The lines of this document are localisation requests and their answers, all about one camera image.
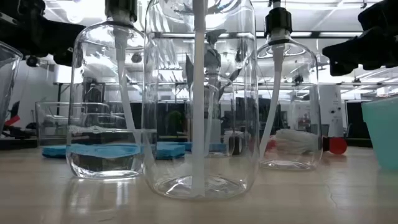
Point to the black aluminium table frame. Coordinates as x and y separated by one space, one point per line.
18 143

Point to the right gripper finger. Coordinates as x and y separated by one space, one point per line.
343 68
373 49

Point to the white cylindrical machine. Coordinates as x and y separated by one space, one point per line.
331 109

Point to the teal plastic bin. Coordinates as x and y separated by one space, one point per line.
382 133

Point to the large clear plastic bin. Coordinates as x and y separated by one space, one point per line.
7 81

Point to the black round ceiling fixture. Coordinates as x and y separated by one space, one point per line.
32 61

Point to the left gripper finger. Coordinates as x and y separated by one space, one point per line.
53 37
65 57

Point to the clear pump bottle holding water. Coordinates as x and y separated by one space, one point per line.
102 93

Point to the small clear plastic container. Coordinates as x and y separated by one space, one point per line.
51 124

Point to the black monitor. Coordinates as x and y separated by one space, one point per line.
14 109

